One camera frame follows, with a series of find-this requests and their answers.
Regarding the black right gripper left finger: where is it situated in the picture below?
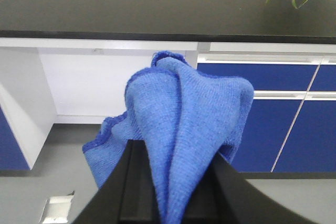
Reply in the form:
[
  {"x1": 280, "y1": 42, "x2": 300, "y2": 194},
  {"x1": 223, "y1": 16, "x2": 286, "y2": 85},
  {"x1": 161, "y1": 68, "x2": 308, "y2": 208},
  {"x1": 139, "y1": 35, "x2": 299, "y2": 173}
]
[{"x1": 73, "y1": 141, "x2": 160, "y2": 223}]

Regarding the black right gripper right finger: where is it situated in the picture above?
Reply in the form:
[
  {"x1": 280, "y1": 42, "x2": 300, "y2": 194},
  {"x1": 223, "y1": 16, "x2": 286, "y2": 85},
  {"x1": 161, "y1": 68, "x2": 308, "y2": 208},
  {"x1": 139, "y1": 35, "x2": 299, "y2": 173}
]
[{"x1": 181, "y1": 152, "x2": 287, "y2": 224}]

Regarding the blue microfiber cloth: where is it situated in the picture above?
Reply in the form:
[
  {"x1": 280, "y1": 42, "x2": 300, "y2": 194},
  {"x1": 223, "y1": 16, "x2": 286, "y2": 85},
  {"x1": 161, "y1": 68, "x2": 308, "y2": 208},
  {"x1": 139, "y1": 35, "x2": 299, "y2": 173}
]
[{"x1": 82, "y1": 51, "x2": 254, "y2": 223}]

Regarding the white box on floor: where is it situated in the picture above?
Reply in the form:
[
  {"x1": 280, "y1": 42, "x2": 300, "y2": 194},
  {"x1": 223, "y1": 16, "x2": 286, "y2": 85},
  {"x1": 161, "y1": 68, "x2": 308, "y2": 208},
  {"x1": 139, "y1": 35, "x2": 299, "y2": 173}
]
[{"x1": 39, "y1": 190, "x2": 75, "y2": 224}]

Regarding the blue drawer cabinet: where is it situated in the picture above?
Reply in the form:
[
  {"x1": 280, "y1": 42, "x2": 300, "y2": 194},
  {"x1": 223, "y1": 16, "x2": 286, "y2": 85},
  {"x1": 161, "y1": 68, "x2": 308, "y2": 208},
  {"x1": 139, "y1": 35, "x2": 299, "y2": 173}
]
[{"x1": 197, "y1": 52, "x2": 335, "y2": 173}]

